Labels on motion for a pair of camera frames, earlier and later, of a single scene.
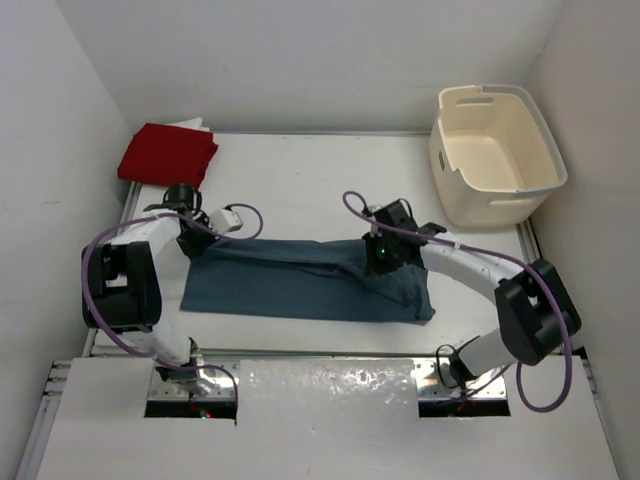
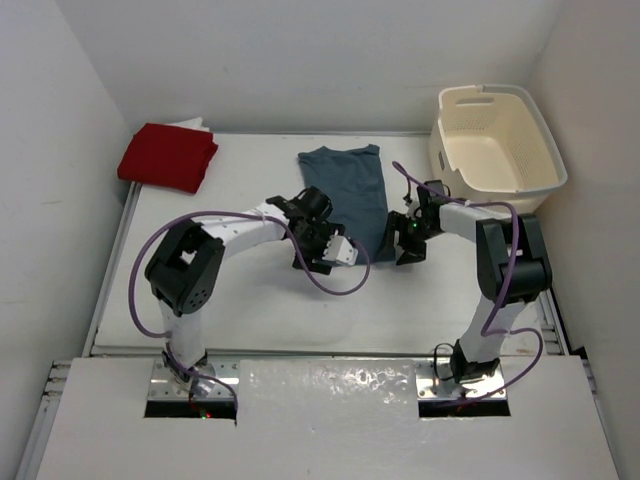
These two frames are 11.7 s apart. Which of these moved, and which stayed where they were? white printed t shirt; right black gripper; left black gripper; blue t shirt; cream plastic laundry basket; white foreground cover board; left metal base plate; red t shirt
Moved: blue t shirt; right black gripper; left black gripper
Stayed: white foreground cover board; white printed t shirt; red t shirt; cream plastic laundry basket; left metal base plate
